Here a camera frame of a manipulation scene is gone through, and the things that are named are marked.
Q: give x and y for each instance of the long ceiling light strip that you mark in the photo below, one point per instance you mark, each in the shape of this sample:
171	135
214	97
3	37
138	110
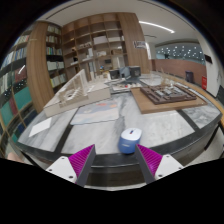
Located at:
156	26

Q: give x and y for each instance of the red sign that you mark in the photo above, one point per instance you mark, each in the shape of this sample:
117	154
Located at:
204	82

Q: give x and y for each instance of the black bin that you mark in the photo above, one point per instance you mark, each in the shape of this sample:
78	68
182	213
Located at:
189	76

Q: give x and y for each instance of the grey mouse pad orange print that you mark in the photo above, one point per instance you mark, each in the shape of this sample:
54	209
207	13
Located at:
96	112

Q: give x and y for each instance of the curved bookshelf coloured panels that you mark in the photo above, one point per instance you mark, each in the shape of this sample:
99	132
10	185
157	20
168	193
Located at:
15	83

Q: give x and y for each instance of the white paper sheet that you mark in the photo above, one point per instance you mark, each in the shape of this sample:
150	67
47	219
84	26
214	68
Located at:
40	127

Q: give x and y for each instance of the poster on wooden column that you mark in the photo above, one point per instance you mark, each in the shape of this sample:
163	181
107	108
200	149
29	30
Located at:
140	44

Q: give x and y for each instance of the wooden shelf unit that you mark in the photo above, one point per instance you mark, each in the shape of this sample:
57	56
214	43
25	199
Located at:
100	36

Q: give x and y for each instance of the brown architectural model wooden base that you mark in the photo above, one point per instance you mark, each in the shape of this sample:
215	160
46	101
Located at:
163	98

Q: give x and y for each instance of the blue and white computer mouse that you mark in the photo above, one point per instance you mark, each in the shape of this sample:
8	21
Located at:
129	140

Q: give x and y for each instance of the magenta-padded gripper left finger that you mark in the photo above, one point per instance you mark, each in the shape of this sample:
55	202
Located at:
63	166

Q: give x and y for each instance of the group of small ceiling lights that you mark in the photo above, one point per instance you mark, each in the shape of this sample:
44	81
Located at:
181	52

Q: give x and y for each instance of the dark grey building model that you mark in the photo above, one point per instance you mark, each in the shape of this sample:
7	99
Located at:
128	71

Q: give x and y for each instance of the white stepped architectural model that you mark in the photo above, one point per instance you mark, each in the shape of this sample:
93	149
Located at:
75	93

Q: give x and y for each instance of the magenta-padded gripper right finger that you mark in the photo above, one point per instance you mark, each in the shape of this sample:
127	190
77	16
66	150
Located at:
166	164

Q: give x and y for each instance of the flat grey site model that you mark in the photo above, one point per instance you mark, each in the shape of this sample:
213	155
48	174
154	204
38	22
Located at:
123	87

